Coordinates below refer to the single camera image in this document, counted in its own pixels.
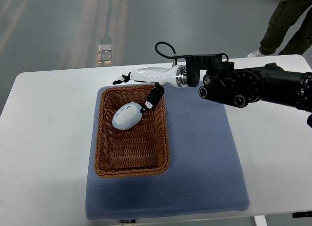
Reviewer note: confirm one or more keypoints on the black table control box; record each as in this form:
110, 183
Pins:
304, 214

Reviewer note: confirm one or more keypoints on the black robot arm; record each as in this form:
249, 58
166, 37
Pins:
224, 84

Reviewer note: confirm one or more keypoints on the metal floor socket plate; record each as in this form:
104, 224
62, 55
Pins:
105, 53

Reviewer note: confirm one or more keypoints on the white sneaker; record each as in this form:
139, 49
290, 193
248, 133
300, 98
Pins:
256, 53

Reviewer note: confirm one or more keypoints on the person in olive trousers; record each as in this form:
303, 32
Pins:
286, 15

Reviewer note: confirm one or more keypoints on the blue quilted mat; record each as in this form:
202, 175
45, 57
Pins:
204, 175

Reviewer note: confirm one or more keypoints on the blue white plush toy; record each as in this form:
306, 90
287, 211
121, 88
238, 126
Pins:
127, 116

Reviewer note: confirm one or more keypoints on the white table leg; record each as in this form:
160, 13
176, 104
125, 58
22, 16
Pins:
260, 220

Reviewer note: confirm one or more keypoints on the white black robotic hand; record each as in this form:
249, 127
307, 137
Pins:
160, 77

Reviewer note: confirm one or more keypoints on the brown wicker basket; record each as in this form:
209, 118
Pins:
139, 151

